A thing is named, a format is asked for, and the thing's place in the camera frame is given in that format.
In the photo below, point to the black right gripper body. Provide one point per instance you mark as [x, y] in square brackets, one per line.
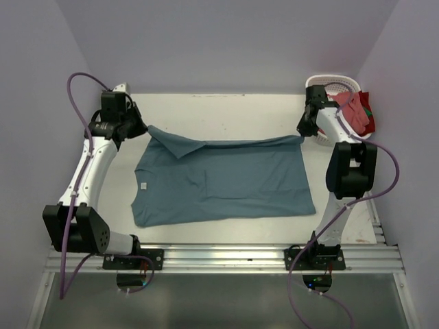
[306, 126]

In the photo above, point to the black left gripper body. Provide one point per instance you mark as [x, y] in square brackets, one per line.
[132, 118]

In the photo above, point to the teal blue t shirt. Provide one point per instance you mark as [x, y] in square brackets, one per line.
[181, 180]

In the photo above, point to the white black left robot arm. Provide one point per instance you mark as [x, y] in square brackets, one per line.
[74, 224]

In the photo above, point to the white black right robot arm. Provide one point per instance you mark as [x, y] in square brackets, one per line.
[350, 173]

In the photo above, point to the white perforated laundry basket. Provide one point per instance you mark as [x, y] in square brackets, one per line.
[336, 84]

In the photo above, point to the pink t shirt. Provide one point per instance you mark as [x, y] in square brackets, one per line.
[353, 111]

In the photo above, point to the red green patterned cloth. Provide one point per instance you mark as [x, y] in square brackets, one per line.
[370, 127]

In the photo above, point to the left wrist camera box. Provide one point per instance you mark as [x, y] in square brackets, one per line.
[122, 88]

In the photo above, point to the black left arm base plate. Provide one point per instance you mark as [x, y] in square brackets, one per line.
[147, 259]

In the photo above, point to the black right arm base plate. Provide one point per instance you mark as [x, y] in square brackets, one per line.
[321, 258]

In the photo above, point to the aluminium table edge rail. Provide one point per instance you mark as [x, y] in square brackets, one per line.
[268, 258]

